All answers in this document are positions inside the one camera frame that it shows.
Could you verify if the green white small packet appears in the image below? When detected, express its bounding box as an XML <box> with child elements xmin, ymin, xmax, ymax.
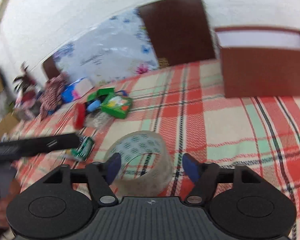
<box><xmin>70</xmin><ymin>136</ymin><xmax>95</xmax><ymax>161</ymax></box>

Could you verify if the clear bag of cotton swabs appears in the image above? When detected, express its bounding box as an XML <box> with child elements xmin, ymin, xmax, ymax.
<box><xmin>84</xmin><ymin>112</ymin><xmax>113</xmax><ymax>129</ymax></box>

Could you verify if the green cardboard box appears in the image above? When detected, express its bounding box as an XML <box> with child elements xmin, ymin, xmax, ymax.
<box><xmin>101</xmin><ymin>93</ymin><xmax>133</xmax><ymax>119</ymax></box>

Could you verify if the light blue cylinder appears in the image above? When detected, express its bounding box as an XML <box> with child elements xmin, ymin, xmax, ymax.
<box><xmin>86</xmin><ymin>99</ymin><xmax>101</xmax><ymax>113</ymax></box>

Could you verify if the red tape roll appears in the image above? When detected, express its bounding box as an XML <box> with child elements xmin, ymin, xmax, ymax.
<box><xmin>73</xmin><ymin>103</ymin><xmax>86</xmax><ymax>130</ymax></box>

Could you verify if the red plaid bed sheet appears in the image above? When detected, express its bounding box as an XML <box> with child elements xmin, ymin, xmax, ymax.
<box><xmin>0</xmin><ymin>59</ymin><xmax>300</xmax><ymax>240</ymax></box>

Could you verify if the red checkered cloth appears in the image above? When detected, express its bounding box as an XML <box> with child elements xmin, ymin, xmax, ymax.
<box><xmin>39</xmin><ymin>73</ymin><xmax>68</xmax><ymax>121</ymax></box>

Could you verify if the blue tissue pack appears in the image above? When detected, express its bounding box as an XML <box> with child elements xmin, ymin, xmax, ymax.
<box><xmin>61</xmin><ymin>78</ymin><xmax>93</xmax><ymax>103</ymax></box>

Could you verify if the brown shoe box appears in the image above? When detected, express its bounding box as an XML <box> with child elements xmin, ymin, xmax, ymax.
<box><xmin>215</xmin><ymin>25</ymin><xmax>300</xmax><ymax>98</ymax></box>

